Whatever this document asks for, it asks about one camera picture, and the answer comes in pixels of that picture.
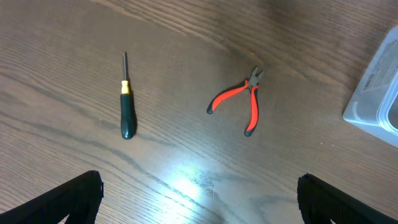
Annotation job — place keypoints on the black yellow screwdriver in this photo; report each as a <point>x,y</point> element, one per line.
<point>128,123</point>

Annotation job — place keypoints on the orange black pliers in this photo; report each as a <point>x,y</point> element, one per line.
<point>251,84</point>

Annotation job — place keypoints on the clear plastic container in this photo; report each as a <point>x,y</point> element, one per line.
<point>373,105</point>

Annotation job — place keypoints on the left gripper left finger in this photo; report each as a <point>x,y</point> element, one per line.
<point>77,201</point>

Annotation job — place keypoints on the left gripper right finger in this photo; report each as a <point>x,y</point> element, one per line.
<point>322,203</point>

